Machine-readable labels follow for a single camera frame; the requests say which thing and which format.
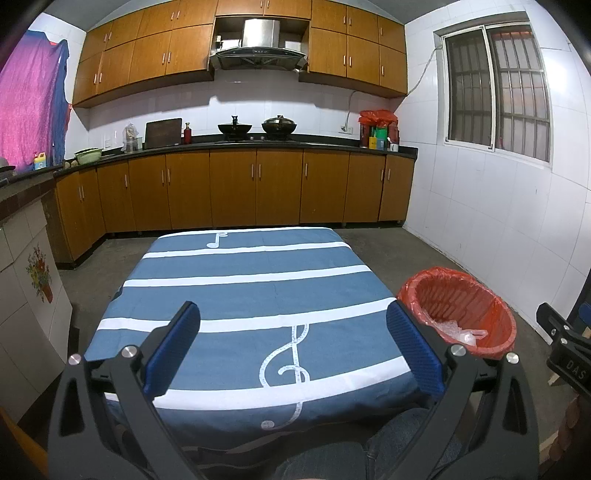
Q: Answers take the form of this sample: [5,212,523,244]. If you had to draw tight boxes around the gas stove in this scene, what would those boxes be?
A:
[210,135,305,145]

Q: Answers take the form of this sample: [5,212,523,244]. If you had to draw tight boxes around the person's blue jeans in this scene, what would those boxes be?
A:
[272,406,465,480]

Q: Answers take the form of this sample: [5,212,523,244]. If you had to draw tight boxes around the dark cutting board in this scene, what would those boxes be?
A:
[144,118,184,149]

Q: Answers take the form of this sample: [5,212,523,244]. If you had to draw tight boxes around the row of wooden cabinets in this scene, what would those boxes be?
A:
[53,150,416,271]
[71,0,409,109]

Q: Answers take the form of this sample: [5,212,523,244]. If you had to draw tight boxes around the barred window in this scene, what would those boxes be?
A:
[433,21,552,163]

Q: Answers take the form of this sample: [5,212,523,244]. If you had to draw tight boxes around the red carrier bag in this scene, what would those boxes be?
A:
[359,110,399,126]

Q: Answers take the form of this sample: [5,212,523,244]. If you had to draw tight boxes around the pink and blue cloth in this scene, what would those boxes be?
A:
[0,30,71,169]

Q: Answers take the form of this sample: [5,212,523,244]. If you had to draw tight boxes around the black wok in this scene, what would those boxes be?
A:
[218,115,254,140]

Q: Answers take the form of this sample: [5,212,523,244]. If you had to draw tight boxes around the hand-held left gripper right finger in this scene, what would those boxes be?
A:
[386,299,540,480]

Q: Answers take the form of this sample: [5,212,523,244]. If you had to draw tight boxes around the blue striped tablecloth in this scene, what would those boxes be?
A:
[83,226,455,450]

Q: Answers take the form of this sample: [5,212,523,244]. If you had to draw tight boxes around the white tiled counter with flower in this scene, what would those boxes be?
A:
[0,168,75,425]

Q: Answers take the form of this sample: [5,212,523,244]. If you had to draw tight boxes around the red plastic basket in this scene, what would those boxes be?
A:
[397,268,518,361]

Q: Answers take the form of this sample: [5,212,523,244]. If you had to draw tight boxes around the row of upper wooden cabinets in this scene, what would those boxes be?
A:
[71,0,409,109]

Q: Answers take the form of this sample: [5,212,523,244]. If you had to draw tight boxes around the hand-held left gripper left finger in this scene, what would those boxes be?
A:
[47,301,204,480]

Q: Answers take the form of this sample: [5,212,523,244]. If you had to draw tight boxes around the red plastic liner bag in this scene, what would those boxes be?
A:
[397,268,518,356]

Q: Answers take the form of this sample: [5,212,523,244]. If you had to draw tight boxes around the white power cable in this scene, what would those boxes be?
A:
[341,45,438,132]

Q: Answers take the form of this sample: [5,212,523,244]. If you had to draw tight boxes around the row of lower wooden cabinets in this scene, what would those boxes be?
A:
[53,150,416,271]

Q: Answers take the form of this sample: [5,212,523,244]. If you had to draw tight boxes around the black pot with lid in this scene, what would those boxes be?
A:
[261,115,297,138]

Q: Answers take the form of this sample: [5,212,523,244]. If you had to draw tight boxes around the steel range hood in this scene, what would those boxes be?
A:
[208,18,309,72]

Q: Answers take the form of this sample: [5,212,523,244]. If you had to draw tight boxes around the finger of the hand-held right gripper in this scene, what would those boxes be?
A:
[537,302,583,344]

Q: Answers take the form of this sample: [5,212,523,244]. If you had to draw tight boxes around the black kitchen countertop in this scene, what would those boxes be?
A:
[53,134,419,180]

